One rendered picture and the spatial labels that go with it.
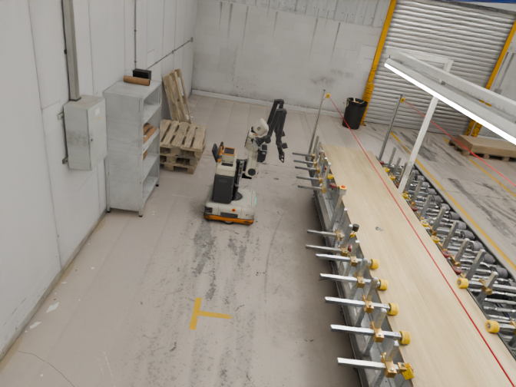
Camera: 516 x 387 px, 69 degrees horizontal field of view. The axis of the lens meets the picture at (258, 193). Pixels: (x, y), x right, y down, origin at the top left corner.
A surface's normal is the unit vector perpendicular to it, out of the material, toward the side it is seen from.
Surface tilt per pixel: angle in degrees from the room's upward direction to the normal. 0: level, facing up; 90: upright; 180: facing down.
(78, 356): 0
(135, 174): 90
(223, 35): 90
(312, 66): 90
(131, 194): 90
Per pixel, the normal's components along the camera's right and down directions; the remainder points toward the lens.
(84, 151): -0.01, 0.47
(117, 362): 0.15, -0.87
